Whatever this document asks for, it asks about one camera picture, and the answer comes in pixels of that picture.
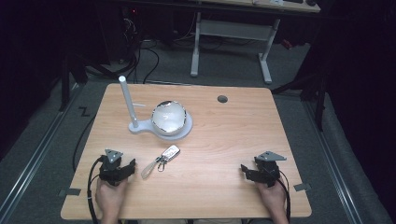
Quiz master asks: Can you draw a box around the grey tape strip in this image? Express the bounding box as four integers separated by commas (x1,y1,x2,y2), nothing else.
292,182,313,192
58,188,82,198

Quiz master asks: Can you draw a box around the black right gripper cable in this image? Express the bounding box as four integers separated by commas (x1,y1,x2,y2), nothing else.
277,170,292,224

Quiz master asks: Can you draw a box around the black cable bundle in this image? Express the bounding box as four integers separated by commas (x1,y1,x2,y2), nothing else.
122,17,162,85

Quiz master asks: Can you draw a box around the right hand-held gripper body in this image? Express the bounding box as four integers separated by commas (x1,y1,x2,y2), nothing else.
252,150,288,189

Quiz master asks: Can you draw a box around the white-legged wooden desk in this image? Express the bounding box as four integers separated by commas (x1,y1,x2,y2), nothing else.
190,0,322,86

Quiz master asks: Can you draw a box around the white stand with upright pole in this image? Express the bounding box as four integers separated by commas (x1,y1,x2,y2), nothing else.
118,75,193,141

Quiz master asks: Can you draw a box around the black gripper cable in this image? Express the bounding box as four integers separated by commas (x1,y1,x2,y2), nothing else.
277,170,292,224
86,156,105,224

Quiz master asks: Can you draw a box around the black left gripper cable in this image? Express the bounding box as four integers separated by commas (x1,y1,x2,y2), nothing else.
86,156,105,224

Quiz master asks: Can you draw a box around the silver car key with strap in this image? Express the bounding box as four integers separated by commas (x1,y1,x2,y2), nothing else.
140,144,181,180

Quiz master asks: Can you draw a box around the black metal stand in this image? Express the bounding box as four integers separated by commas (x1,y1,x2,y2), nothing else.
58,52,138,112

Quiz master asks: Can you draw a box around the black floor cable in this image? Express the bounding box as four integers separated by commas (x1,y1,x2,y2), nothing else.
72,114,98,173

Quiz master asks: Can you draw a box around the person's left hand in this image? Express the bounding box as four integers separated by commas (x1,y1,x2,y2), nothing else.
94,176,129,218

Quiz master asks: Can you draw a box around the person's right hand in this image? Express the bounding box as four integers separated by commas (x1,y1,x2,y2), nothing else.
254,181,289,218

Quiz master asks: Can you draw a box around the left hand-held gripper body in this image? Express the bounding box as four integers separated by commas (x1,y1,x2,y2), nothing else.
98,148,125,188

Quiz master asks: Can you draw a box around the metal floor rail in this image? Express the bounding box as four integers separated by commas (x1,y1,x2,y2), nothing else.
0,83,84,222
301,98,365,224

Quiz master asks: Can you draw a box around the white bowl with silver rim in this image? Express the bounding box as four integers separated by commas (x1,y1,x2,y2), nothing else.
150,100,188,137

